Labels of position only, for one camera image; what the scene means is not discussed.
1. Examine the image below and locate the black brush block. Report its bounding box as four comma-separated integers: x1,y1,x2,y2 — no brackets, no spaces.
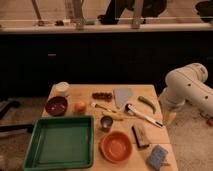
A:
132,125,150,149

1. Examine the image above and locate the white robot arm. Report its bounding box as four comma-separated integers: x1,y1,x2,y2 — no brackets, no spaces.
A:
159,63,213,125

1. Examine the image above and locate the grey towel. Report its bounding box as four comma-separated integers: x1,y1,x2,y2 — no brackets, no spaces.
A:
113,88,133,109

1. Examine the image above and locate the dark red bowl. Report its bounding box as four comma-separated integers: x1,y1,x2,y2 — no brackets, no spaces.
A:
45,96,68,116

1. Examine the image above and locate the green plastic tray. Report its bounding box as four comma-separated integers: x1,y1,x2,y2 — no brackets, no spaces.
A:
23,116,94,171

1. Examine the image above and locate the brown sausage toy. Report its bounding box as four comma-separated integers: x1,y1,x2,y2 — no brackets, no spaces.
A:
92,92,113,101

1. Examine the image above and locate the orange bowl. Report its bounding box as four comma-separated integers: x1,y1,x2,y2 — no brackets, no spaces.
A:
99,131,132,164

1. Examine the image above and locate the orange fruit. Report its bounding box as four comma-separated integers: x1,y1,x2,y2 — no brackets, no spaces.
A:
74,101,87,113

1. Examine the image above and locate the blue sponge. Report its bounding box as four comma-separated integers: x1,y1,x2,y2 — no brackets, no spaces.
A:
146,145,168,171

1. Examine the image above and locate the white cup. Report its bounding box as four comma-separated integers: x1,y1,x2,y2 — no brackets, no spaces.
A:
55,82,70,97

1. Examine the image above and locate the silver metal cup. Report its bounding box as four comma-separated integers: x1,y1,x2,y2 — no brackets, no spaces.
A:
100,116,113,131

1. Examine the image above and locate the white handled utensil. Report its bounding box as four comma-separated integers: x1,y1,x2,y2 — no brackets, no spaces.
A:
125,104,163,128

